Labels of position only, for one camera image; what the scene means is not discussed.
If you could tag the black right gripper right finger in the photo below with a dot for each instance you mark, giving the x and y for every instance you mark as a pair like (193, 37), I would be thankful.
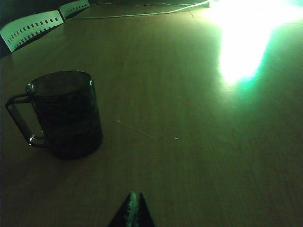
(143, 215)

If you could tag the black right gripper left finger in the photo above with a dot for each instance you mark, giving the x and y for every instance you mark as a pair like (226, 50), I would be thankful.
(125, 215)

